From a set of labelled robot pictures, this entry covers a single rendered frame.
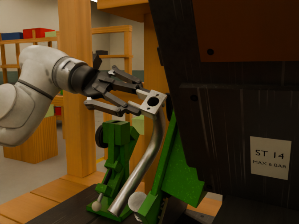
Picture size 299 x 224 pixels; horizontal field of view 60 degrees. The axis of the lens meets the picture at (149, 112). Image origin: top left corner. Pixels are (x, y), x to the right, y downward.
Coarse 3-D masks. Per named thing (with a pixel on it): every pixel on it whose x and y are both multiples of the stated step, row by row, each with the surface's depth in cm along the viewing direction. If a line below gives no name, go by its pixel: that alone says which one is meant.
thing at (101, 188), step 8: (136, 136) 84; (128, 144) 83; (120, 160) 79; (112, 168) 77; (120, 168) 78; (104, 176) 79; (120, 176) 78; (104, 184) 74; (112, 184) 77; (104, 192) 73; (112, 192) 75
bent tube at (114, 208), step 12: (156, 96) 56; (144, 108) 55; (156, 108) 55; (156, 120) 60; (156, 132) 63; (156, 144) 64; (144, 156) 64; (144, 168) 62; (132, 180) 60; (120, 192) 59; (132, 192) 59; (120, 204) 57
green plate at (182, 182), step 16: (176, 128) 42; (176, 144) 43; (160, 160) 44; (176, 160) 44; (160, 176) 44; (176, 176) 44; (192, 176) 43; (160, 192) 47; (176, 192) 45; (192, 192) 43
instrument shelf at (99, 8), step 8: (104, 0) 75; (112, 0) 74; (120, 0) 72; (128, 0) 71; (136, 0) 70; (144, 0) 69; (104, 8) 76; (112, 8) 75; (120, 8) 75; (128, 8) 75; (136, 8) 75; (144, 8) 75; (128, 16) 87; (136, 16) 87
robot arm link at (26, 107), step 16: (0, 96) 61; (16, 96) 63; (32, 96) 66; (0, 112) 61; (16, 112) 63; (32, 112) 66; (0, 128) 63; (16, 128) 64; (32, 128) 68; (0, 144) 65; (16, 144) 67
